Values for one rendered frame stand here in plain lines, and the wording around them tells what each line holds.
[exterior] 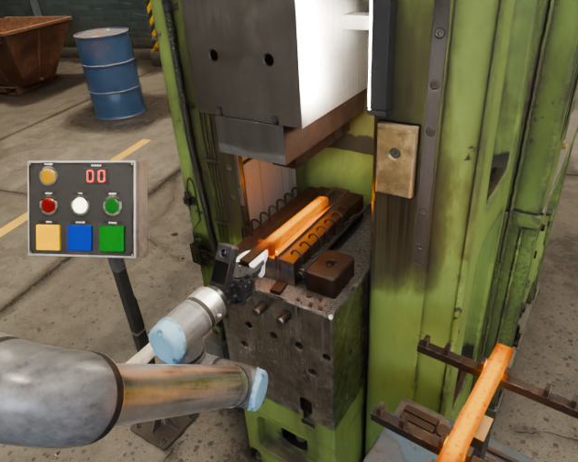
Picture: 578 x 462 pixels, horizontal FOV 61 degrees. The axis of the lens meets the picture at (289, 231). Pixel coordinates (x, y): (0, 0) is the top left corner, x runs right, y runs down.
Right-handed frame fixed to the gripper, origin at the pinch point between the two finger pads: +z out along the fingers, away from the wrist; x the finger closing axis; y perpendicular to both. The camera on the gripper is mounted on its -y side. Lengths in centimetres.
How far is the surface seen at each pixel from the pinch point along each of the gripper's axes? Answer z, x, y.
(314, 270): 4.1, 13.3, 5.0
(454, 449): -28, 59, 5
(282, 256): 4.4, 3.2, 3.8
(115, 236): -12.4, -42.9, 0.9
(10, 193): 89, -332, 104
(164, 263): 77, -143, 104
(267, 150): 3.4, 2.7, -26.9
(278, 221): 20.6, -9.0, 5.2
